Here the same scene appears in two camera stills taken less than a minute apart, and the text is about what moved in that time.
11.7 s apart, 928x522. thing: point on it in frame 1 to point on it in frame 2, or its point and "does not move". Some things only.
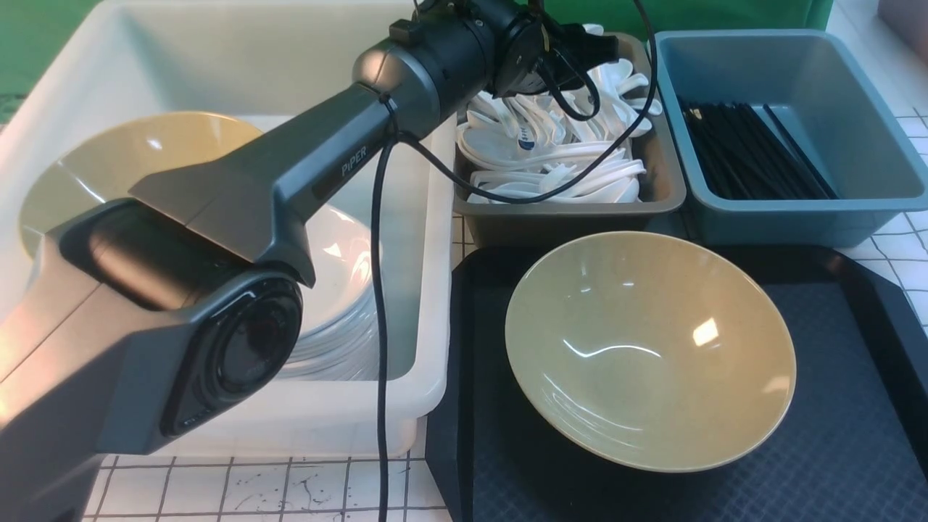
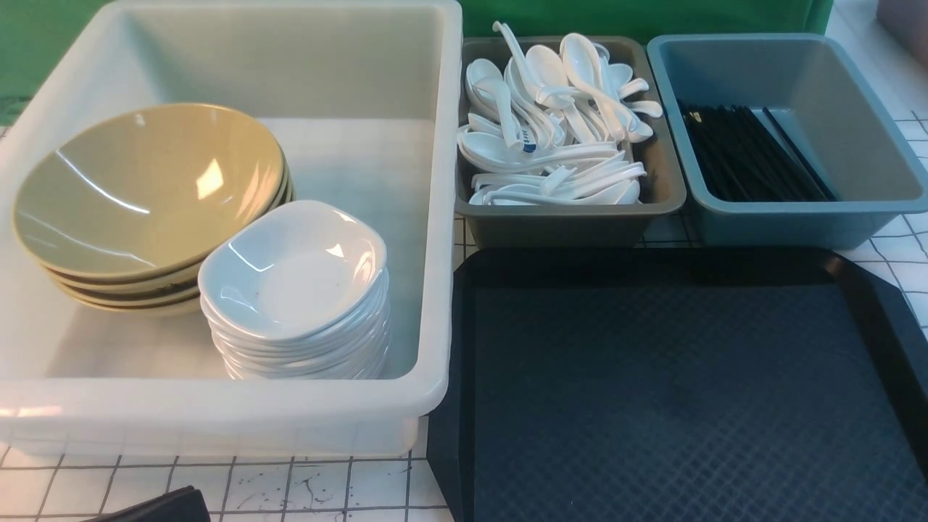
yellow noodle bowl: x=652 y=351 to x=148 y=192
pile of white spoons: x=554 y=143 does not move
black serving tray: x=852 y=445 does not move
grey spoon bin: x=505 y=224 does not move
